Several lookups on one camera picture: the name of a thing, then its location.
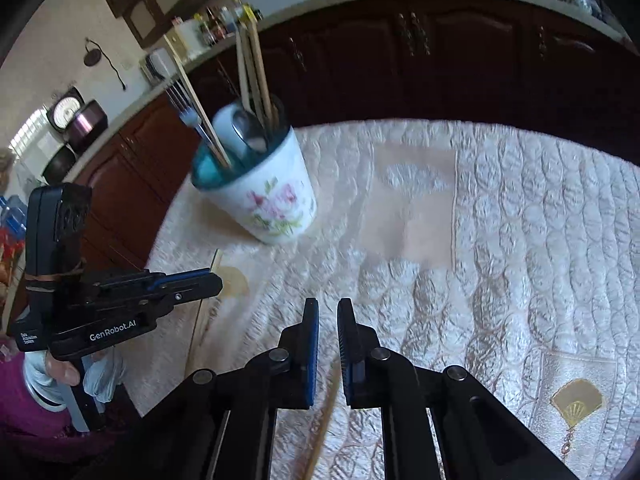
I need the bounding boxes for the floral cup with teal inside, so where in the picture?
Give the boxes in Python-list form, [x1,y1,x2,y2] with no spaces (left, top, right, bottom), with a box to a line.
[190,95,317,246]

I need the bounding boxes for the metal spoon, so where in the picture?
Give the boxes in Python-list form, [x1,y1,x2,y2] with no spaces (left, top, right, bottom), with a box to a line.
[231,107,268,151]

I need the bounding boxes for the white quilted tablecloth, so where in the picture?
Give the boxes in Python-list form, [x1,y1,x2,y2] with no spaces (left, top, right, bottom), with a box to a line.
[145,117,640,480]

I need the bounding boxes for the group of condiment bottles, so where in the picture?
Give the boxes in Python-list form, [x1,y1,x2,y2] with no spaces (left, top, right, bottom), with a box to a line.
[194,0,263,46]

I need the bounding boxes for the person's left hand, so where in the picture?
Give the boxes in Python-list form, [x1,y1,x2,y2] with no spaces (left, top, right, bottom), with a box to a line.
[22,345,127,411]

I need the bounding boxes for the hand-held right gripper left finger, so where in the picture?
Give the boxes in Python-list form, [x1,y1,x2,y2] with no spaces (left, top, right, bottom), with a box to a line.
[75,297,320,480]

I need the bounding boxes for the white rice spoon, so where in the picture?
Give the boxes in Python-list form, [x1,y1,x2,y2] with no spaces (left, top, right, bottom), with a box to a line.
[212,102,268,153]

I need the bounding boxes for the metal fork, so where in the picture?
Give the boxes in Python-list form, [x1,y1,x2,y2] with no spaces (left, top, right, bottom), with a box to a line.
[167,77,217,161]

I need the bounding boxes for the black pan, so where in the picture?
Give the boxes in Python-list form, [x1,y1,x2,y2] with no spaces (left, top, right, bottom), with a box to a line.
[42,147,82,186]

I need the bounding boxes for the person's left forearm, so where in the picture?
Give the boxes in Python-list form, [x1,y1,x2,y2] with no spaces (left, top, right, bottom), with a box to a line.
[0,355,131,480]

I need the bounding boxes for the brown base cabinets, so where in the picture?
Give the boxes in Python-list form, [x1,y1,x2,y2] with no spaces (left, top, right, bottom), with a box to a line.
[10,0,640,311]

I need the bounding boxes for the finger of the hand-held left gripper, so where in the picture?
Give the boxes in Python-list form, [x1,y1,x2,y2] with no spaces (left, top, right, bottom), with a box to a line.
[164,274,224,306]
[146,268,214,291]

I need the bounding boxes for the blue water jug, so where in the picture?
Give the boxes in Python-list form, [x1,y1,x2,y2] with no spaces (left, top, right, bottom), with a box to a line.
[0,195,28,233]

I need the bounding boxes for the wooden chopstick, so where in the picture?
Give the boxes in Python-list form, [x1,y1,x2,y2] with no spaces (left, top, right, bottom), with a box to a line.
[171,34,232,167]
[244,4,275,125]
[191,249,224,348]
[304,357,339,480]
[239,17,266,118]
[235,30,252,112]

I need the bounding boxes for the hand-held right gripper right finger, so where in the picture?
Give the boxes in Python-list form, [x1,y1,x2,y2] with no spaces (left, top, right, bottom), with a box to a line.
[337,298,581,480]

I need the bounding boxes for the brown rice cooker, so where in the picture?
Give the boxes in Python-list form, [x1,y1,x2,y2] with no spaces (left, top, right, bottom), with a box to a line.
[47,87,110,156]

